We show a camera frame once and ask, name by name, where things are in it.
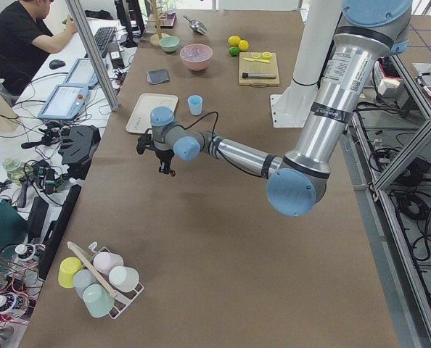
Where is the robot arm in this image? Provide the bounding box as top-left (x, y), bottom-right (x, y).
top-left (137, 1), bottom-right (411, 216)

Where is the white wire cup rack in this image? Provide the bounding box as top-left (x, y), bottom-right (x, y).
top-left (82, 247), bottom-right (144, 319)

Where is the light blue cup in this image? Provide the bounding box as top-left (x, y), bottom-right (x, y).
top-left (187, 95), bottom-right (203, 116)

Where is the black keyboard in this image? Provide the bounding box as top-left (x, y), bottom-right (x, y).
top-left (94, 27), bottom-right (116, 58)

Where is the mint green plastic cup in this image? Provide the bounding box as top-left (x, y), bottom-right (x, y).
top-left (82, 283), bottom-right (115, 318)

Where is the pink plastic cup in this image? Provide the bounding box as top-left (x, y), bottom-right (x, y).
top-left (93, 252), bottom-right (124, 276)

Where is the teach pendant tablet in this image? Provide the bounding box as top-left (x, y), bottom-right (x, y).
top-left (38, 83), bottom-right (89, 120)
top-left (64, 58), bottom-right (99, 88)

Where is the black computer mouse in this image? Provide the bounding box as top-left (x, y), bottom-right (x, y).
top-left (49, 59), bottom-right (66, 70)

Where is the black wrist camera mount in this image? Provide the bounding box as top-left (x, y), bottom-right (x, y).
top-left (136, 133), bottom-right (155, 155)

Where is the green lime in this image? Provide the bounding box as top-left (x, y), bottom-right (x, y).
top-left (229, 46), bottom-right (239, 57)

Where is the metal ice scoop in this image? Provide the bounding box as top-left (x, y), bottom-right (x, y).
top-left (183, 14), bottom-right (208, 35)

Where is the cream serving tray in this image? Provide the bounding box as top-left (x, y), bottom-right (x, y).
top-left (126, 93), bottom-right (178, 134)

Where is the wooden mug tree stand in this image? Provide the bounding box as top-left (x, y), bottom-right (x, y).
top-left (146, 0), bottom-right (169, 46)

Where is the pink bowl of ice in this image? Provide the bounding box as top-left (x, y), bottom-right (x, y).
top-left (180, 43), bottom-right (213, 71)

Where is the wooden rack handle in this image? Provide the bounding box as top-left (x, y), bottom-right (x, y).
top-left (67, 241), bottom-right (118, 299)

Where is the aluminium frame post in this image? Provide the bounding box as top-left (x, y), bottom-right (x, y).
top-left (65, 0), bottom-right (119, 112)

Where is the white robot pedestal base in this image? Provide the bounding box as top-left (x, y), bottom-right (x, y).
top-left (271, 0), bottom-right (342, 128)

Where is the lemon half slice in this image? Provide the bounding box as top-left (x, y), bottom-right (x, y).
top-left (261, 51), bottom-right (272, 60)

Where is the black device on desk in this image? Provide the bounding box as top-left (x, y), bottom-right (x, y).
top-left (58, 125), bottom-right (101, 180)

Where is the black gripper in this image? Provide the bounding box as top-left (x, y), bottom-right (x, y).
top-left (155, 149), bottom-right (174, 174)

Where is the mint green bowl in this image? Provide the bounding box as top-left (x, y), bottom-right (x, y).
top-left (159, 36), bottom-right (180, 53)

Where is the person in black shirt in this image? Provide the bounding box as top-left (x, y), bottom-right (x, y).
top-left (0, 0), bottom-right (79, 96)

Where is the grey plastic cup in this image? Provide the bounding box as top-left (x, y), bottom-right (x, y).
top-left (73, 269), bottom-right (97, 298)

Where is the yellow plastic knife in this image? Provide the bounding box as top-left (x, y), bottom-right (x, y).
top-left (242, 57), bottom-right (271, 64)

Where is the yellow plastic cup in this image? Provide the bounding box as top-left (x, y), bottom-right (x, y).
top-left (57, 257), bottom-right (83, 289)

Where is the white plastic cup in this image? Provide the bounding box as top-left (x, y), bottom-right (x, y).
top-left (108, 266), bottom-right (139, 292)

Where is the wooden cutting board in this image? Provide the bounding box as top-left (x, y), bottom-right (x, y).
top-left (238, 52), bottom-right (280, 86)

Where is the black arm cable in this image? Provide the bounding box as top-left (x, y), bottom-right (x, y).
top-left (184, 111), bottom-right (267, 178)

